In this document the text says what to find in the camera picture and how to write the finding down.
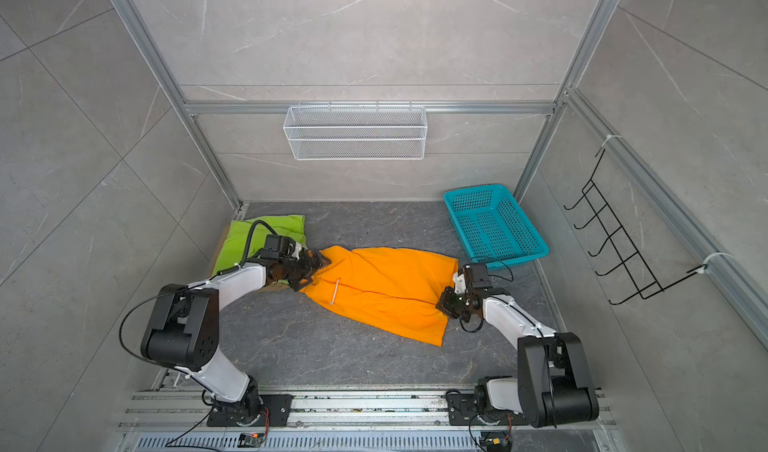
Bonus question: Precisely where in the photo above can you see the lime green shorts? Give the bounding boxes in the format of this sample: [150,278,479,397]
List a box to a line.
[212,214,307,276]

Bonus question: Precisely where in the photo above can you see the orange shorts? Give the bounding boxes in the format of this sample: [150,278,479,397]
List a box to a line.
[303,246,459,347]

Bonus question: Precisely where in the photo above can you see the teal plastic basket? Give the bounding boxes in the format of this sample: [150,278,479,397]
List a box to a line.
[443,184,549,270]

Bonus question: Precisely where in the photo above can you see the khaki tan shorts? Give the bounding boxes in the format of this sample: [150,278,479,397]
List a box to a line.
[258,281,291,293]

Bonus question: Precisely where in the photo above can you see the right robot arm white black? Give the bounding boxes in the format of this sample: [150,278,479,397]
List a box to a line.
[437,287,599,428]

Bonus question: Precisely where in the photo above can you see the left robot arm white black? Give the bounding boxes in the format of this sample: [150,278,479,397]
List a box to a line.
[140,250,331,426]

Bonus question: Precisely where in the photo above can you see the yellow black connector right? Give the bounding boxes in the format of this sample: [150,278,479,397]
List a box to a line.
[479,432,513,452]

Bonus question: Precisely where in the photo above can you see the small green circuit board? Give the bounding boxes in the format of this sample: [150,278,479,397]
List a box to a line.
[237,432,267,448]

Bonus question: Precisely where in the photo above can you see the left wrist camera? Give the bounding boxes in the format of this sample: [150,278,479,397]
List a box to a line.
[259,234,301,261]

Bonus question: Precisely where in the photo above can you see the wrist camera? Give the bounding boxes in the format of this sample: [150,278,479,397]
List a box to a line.
[259,234,301,261]
[452,263,493,295]

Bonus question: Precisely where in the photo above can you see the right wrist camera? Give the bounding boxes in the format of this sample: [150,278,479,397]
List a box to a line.
[452,263,493,295]

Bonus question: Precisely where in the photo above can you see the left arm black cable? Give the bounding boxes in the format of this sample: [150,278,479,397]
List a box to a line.
[238,219,280,267]

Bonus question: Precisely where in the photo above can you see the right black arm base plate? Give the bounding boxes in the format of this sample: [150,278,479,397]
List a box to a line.
[444,389,527,427]

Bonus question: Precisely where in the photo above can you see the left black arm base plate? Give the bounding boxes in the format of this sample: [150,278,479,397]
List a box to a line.
[206,394,293,427]

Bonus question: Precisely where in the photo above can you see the white wire mesh basket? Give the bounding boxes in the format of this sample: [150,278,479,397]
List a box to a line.
[283,105,428,161]

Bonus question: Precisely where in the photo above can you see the black wire hook rack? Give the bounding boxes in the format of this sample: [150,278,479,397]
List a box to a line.
[563,148,710,307]

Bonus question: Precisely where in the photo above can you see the aluminium frame rail front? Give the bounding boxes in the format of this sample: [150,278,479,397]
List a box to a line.
[116,388,619,434]

